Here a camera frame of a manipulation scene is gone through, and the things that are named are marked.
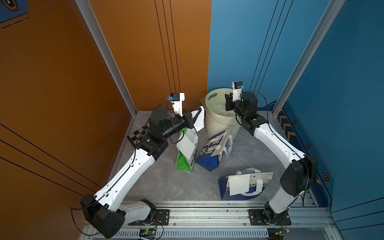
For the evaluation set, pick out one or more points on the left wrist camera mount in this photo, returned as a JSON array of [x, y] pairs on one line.
[[176, 100]]

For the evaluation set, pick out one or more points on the black white chessboard box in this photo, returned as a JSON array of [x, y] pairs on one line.
[[135, 137]]

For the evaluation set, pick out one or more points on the aluminium corner post right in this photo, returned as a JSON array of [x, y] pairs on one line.
[[316, 38]]

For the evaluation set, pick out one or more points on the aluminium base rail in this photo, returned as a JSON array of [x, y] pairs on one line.
[[215, 220]]

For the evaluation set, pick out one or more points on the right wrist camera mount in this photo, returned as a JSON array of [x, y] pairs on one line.
[[237, 90]]

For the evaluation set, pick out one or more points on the aluminium corner post left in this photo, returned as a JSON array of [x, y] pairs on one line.
[[98, 35]]

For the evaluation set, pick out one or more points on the green circuit board left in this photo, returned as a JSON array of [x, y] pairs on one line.
[[147, 234]]

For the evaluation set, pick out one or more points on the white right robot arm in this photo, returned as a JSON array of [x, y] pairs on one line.
[[301, 169]]

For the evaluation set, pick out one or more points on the green white paper bag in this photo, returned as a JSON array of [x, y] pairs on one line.
[[182, 163]]

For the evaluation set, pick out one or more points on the blue white bag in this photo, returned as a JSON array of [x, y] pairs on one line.
[[258, 181], [216, 147]]

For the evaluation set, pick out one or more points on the pale green trash bin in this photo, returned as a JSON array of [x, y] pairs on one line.
[[217, 119]]

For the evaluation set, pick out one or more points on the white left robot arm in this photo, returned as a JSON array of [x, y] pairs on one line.
[[104, 209]]

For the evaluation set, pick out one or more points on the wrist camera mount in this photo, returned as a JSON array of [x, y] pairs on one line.
[[237, 90], [176, 100]]

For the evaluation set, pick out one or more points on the green circuit board right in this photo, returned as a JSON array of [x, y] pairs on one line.
[[280, 235]]

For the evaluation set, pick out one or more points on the green circuit board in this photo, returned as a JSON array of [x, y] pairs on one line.
[[147, 234], [280, 235]]

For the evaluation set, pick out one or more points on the white receipt paper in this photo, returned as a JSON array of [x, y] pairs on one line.
[[199, 118]]

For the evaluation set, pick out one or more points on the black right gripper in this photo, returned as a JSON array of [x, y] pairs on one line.
[[229, 101]]

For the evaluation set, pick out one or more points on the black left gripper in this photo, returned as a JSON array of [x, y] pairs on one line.
[[188, 121]]

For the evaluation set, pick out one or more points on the aluminium corner post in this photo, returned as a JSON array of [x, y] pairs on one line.
[[316, 38], [98, 35]]

